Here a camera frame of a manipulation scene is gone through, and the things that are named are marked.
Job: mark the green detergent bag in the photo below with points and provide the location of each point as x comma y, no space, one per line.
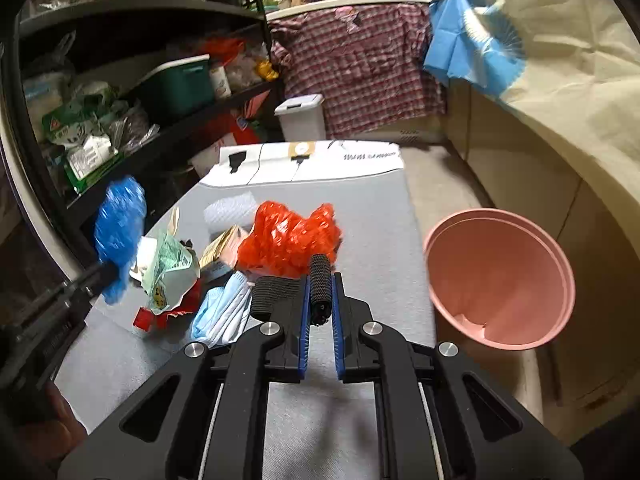
77,138

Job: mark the white pedal trash bin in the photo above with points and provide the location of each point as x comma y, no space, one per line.
301,118

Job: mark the yellow toy on shelf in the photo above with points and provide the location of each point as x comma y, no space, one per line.
265,70

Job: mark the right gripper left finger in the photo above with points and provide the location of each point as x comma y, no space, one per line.
203,414

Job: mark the black elastic band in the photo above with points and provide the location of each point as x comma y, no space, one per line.
269,291

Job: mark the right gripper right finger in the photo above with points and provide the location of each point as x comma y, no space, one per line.
438,414

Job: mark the orange plastic bag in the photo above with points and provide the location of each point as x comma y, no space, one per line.
282,241

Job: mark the red plaid shirt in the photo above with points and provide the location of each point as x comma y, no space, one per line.
365,61

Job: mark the red wrapper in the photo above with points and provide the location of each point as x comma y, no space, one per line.
190,303

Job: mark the white printed cloth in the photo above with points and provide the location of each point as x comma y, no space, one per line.
287,162

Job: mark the white cup on shelf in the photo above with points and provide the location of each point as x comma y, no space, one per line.
220,83

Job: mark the blue plastic bag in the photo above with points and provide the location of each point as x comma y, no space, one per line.
118,231

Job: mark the blue and cream cloth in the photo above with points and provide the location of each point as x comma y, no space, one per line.
569,69

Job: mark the pink plastic bucket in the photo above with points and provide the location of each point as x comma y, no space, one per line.
499,279

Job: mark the green cooler box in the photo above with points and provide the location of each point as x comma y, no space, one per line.
177,87

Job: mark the yellow tissue pack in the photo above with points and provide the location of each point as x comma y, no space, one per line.
221,255

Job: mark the green snack wrapper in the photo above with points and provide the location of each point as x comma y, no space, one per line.
173,272

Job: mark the black storage shelf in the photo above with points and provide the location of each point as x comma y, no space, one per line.
51,47

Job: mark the grey table mat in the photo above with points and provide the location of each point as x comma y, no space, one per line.
320,428

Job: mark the light blue face mask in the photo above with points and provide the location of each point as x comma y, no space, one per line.
224,312

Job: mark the white foam fruit net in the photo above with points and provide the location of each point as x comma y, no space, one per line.
236,210

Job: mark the left hand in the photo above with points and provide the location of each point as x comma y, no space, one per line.
58,433

